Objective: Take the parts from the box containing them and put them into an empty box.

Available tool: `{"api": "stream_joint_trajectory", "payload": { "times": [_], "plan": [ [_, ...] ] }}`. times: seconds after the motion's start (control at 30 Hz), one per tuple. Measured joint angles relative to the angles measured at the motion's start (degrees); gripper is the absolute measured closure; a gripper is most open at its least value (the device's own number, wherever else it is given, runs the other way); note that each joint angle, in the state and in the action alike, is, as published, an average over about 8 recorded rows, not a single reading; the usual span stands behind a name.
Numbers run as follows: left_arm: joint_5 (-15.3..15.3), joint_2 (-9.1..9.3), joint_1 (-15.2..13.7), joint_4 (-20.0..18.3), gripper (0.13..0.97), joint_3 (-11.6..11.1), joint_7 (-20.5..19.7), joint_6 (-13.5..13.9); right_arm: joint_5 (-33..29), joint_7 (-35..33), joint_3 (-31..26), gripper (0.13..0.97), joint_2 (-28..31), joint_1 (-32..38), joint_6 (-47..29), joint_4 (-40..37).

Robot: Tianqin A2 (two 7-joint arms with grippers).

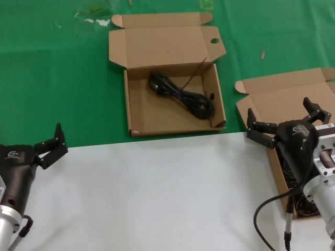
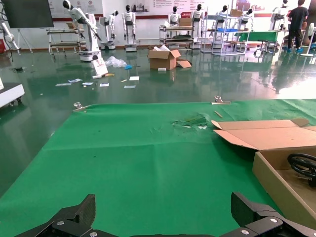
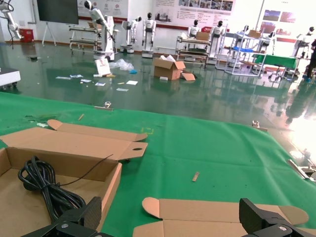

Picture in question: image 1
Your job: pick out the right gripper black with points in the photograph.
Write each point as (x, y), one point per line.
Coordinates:
(295, 146)

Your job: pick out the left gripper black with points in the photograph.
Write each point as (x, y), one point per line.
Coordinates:
(15, 168)

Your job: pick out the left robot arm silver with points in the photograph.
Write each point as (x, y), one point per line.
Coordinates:
(8, 226)

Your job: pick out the cardboard box with lid hole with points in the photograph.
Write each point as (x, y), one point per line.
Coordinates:
(162, 52)

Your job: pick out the green table cloth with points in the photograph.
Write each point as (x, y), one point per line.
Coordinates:
(52, 78)

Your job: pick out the short flat wooden stick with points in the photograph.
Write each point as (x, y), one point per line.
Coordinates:
(263, 55)

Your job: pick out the black zip tie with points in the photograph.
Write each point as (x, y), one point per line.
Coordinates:
(195, 74)

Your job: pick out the right wrist camera mount silver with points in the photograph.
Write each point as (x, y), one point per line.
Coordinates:
(325, 157)

